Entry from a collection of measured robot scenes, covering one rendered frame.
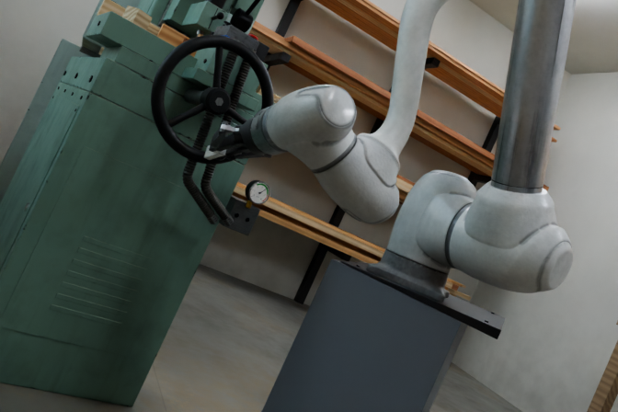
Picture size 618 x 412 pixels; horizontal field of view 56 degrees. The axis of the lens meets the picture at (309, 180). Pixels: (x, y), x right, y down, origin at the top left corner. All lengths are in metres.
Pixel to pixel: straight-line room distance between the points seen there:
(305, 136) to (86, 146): 0.66
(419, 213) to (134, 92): 0.73
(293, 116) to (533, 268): 0.54
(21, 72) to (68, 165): 2.50
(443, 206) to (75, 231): 0.86
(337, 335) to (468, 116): 3.80
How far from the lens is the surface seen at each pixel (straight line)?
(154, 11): 1.83
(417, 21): 1.13
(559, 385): 4.51
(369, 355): 1.25
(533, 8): 1.17
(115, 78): 1.45
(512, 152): 1.18
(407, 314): 1.23
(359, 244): 3.97
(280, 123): 0.98
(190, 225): 1.55
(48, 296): 1.53
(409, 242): 1.31
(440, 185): 1.31
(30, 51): 3.93
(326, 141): 0.95
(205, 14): 1.64
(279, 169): 4.17
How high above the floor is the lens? 0.68
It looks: 2 degrees up
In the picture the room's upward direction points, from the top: 25 degrees clockwise
